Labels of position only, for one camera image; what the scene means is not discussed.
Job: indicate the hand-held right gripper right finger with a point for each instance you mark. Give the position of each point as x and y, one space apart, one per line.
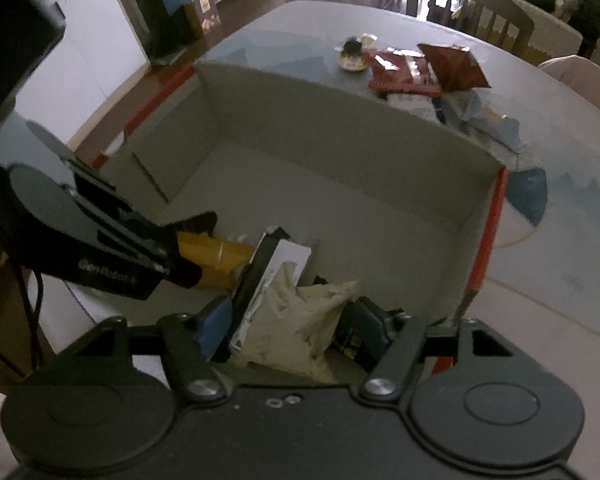
372 325

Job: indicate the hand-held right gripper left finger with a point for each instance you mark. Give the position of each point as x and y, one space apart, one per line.
215 330

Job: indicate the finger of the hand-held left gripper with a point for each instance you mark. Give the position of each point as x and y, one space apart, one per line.
197 224
140 235

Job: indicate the small black snack packet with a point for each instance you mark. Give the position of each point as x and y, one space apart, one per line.
347 342

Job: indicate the yellow and black snack packet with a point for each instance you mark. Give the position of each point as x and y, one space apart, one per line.
220 257

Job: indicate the cream snack packet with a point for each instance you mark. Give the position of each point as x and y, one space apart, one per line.
295 325

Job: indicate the white black-ended snack packet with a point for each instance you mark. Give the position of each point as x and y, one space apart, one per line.
280 257

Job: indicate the red-edged cardboard box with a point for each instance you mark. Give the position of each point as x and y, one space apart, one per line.
330 160

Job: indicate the small round jelly cup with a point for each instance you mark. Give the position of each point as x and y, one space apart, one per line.
352 52

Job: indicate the pale blue cookie packet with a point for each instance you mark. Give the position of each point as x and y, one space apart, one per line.
457 107

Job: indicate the dark brown snack packet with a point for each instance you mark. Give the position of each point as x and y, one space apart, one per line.
455 67

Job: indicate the white cabinet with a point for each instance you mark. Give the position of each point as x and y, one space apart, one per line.
95 50

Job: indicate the brown paper bag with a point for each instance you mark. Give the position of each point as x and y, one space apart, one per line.
202 15

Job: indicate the pink covered dining chair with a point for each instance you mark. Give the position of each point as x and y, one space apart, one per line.
585 85

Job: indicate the dark wooden dining chair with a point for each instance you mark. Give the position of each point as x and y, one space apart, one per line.
472 2

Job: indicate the sofa with white cover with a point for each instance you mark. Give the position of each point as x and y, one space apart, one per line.
540 20

